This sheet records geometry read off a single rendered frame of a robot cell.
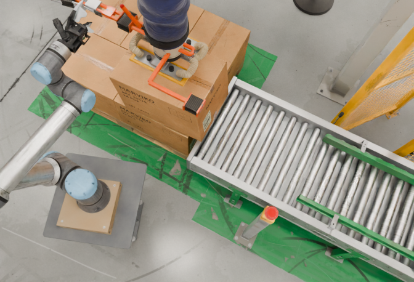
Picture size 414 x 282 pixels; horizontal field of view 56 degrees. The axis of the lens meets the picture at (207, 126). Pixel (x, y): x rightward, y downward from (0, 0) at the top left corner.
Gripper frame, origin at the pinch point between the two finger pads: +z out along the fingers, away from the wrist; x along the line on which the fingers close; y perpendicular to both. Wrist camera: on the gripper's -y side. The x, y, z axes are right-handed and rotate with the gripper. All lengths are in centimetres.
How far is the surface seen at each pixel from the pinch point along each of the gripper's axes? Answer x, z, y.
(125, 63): -68, 15, -2
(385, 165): -99, 45, 170
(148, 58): -41.3, 12.2, 19.1
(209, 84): -62, 24, 51
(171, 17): 0.0, 15.1, 34.0
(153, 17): -0.3, 11.5, 27.1
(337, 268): -162, -16, 184
